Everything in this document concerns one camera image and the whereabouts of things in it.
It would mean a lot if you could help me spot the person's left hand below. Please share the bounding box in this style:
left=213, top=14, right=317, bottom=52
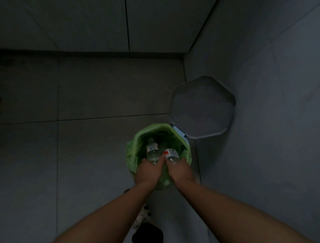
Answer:
left=134, top=154, right=166, bottom=190

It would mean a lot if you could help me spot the person's right hand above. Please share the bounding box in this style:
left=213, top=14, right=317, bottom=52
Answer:
left=164, top=156, right=197, bottom=188

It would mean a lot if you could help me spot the clear plastic bottle red-white label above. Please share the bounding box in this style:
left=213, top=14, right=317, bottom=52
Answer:
left=163, top=148, right=180, bottom=165

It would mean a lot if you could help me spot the clear plastic bottle white label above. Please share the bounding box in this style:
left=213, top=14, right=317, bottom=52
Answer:
left=146, top=138, right=161, bottom=165

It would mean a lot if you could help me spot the person's left forearm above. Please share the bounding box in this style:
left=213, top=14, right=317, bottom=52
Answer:
left=52, top=181, right=156, bottom=243

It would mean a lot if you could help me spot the person's right forearm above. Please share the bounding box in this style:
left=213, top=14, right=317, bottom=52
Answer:
left=175, top=179, right=314, bottom=243

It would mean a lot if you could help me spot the green trash bag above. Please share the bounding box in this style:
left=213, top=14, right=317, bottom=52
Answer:
left=126, top=123, right=192, bottom=191

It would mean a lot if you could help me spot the patterned shoe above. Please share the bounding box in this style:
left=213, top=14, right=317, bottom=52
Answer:
left=132, top=202, right=153, bottom=230

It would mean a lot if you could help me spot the white octagonal bin lid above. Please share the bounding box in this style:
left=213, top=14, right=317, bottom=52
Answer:
left=168, top=75, right=236, bottom=140

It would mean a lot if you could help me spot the black trouser leg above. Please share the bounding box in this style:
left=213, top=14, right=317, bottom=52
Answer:
left=131, top=222, right=164, bottom=243

